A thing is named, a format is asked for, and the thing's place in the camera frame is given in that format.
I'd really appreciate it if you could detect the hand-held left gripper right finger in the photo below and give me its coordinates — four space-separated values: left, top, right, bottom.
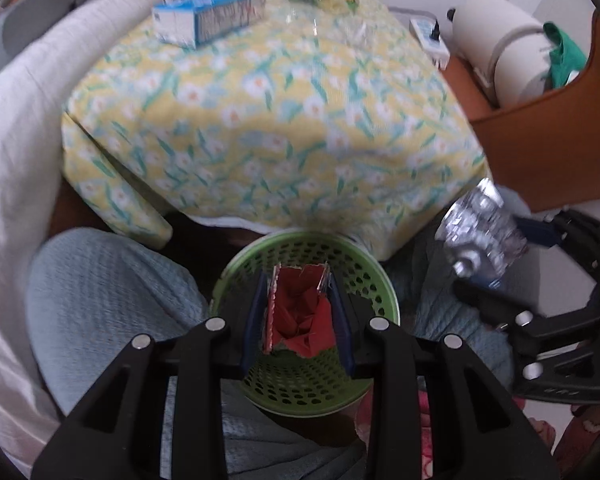
325 270 556 480

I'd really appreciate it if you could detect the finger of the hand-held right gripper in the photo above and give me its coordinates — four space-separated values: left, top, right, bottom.
512 209 600 321
452 280 600 406

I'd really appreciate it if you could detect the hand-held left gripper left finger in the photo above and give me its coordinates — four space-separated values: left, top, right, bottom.
30 270 271 480

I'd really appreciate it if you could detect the red foil-lined wrapper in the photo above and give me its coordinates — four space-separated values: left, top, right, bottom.
262 262 337 360

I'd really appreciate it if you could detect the green plastic basket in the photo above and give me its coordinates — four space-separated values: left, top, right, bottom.
209 229 401 418

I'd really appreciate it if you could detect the pink floral cloth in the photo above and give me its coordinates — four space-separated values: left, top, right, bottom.
355 390 586 461

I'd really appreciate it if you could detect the person's right leg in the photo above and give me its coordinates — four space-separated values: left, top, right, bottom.
350 230 513 401

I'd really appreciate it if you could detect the person's leg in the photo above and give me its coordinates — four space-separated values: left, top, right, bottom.
350 230 513 401
27 227 371 480

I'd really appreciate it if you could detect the person's left leg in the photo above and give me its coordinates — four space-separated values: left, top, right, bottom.
27 227 371 480

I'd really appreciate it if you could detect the white cylindrical appliance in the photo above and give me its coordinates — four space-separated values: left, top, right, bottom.
447 0 556 108

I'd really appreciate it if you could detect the green cloth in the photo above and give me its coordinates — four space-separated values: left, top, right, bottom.
542 21 591 90

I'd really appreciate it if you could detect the yellow floral cloth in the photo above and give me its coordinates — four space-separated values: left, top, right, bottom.
60 0 488 261

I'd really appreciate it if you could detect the white power strip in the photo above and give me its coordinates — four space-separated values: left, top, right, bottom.
409 17 451 68

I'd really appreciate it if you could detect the white blanket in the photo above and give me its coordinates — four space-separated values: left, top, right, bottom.
0 0 176 461

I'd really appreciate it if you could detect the blue white tissue box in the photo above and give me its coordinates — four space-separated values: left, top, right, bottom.
151 0 268 51

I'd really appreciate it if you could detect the black plug with cable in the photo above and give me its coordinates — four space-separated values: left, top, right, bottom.
387 5 443 41

